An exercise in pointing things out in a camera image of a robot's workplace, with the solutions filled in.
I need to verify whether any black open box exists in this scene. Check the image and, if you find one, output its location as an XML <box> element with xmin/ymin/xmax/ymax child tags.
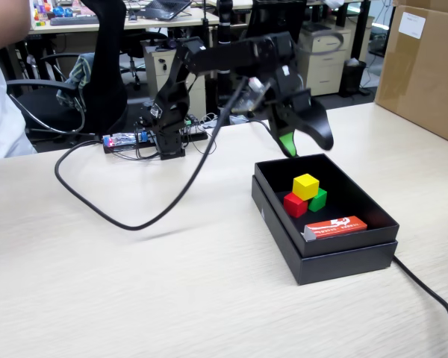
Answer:
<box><xmin>250</xmin><ymin>175</ymin><xmax>399</xmax><ymax>286</ymax></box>

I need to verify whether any thick black camera cable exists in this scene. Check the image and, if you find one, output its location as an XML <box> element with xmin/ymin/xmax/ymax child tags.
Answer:
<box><xmin>54</xmin><ymin>76</ymin><xmax>249</xmax><ymax>232</ymax></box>

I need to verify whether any black office chair with armrests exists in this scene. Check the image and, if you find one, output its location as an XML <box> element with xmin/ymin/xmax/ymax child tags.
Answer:
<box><xmin>5</xmin><ymin>0</ymin><xmax>130</xmax><ymax>137</ymax></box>

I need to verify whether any white office desk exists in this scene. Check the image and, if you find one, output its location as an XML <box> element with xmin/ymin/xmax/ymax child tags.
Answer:
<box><xmin>25</xmin><ymin>6</ymin><xmax>221</xmax><ymax>87</ymax></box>

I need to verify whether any black legged office desk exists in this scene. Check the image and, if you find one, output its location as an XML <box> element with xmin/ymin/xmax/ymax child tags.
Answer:
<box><xmin>193</xmin><ymin>0</ymin><xmax>374</xmax><ymax>63</ymax></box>

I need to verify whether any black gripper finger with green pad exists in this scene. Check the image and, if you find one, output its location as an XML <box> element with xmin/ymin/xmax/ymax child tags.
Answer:
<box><xmin>270</xmin><ymin>107</ymin><xmax>299</xmax><ymax>158</ymax></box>

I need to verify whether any orange matchbox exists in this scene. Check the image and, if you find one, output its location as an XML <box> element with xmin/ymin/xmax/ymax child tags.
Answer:
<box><xmin>302</xmin><ymin>215</ymin><xmax>369</xmax><ymax>243</ymax></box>

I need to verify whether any yellow wooden cube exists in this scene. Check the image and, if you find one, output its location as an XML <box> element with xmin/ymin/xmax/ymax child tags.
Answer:
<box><xmin>291</xmin><ymin>173</ymin><xmax>321</xmax><ymax>201</ymax></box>

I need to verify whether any black laptop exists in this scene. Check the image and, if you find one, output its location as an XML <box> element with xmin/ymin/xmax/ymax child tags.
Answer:
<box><xmin>139</xmin><ymin>0</ymin><xmax>193</xmax><ymax>22</ymax></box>

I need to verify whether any black pole with white bands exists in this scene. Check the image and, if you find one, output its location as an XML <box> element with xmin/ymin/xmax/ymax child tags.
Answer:
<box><xmin>215</xmin><ymin>0</ymin><xmax>234</xmax><ymax>126</ymax></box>

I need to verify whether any black keyboard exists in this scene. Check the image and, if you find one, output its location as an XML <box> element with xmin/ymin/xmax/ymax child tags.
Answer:
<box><xmin>49</xmin><ymin>15</ymin><xmax>100</xmax><ymax>27</ymax></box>

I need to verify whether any motor driver circuit board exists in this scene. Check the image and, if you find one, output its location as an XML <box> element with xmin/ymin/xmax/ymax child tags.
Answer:
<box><xmin>182</xmin><ymin>114</ymin><xmax>210</xmax><ymax>142</ymax></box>

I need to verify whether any thick black table cable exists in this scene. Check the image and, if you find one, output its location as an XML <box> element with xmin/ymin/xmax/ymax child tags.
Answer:
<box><xmin>246</xmin><ymin>118</ymin><xmax>448</xmax><ymax>358</ymax></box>

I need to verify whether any striped cloth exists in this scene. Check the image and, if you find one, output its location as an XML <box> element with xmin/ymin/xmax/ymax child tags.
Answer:
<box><xmin>55</xmin><ymin>51</ymin><xmax>96</xmax><ymax>113</ymax></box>

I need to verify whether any large brown cardboard box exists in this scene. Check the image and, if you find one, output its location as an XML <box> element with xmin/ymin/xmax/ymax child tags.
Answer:
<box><xmin>373</xmin><ymin>0</ymin><xmax>448</xmax><ymax>148</ymax></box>

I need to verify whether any red wooden cube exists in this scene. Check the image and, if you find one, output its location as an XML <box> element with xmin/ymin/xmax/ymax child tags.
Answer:
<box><xmin>283</xmin><ymin>192</ymin><xmax>309</xmax><ymax>219</ymax></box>

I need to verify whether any beige drawer cabinet with lock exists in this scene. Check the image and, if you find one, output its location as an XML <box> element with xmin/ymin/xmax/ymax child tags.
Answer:
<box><xmin>296</xmin><ymin>28</ymin><xmax>354</xmax><ymax>98</ymax></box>

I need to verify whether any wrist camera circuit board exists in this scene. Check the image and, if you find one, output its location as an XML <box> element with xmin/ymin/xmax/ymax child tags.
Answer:
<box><xmin>229</xmin><ymin>76</ymin><xmax>273</xmax><ymax>116</ymax></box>

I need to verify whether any controller board with red LED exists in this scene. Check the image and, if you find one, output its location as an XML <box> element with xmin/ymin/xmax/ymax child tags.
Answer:
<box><xmin>102</xmin><ymin>130</ymin><xmax>150</xmax><ymax>154</ymax></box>

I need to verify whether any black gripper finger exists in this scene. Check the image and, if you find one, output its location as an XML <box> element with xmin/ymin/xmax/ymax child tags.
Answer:
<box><xmin>291</xmin><ymin>97</ymin><xmax>335</xmax><ymax>152</ymax></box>

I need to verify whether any small black webcam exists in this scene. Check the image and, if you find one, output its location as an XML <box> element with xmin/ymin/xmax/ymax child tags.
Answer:
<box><xmin>155</xmin><ymin>37</ymin><xmax>181</xmax><ymax>52</ymax></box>

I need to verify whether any white shirt person torso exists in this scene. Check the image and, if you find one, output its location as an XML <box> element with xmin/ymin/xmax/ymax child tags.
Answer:
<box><xmin>0</xmin><ymin>51</ymin><xmax>37</xmax><ymax>162</ymax></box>

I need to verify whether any black cardboard box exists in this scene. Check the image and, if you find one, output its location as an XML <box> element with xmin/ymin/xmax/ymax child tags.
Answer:
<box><xmin>254</xmin><ymin>152</ymin><xmax>400</xmax><ymax>259</ymax></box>

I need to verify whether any black mesh office chair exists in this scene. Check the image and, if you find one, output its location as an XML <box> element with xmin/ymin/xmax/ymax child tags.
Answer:
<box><xmin>243</xmin><ymin>0</ymin><xmax>309</xmax><ymax>42</ymax></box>

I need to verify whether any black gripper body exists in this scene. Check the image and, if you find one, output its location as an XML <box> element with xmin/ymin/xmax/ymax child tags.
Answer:
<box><xmin>266</xmin><ymin>64</ymin><xmax>313</xmax><ymax>113</ymax></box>

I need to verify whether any green wooden cube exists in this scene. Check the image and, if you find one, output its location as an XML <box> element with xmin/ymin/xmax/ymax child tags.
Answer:
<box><xmin>308</xmin><ymin>187</ymin><xmax>329</xmax><ymax>213</ymax></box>

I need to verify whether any black trash bin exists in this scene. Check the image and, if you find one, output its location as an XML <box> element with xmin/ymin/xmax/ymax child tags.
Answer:
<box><xmin>338</xmin><ymin>58</ymin><xmax>367</xmax><ymax>98</ymax></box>

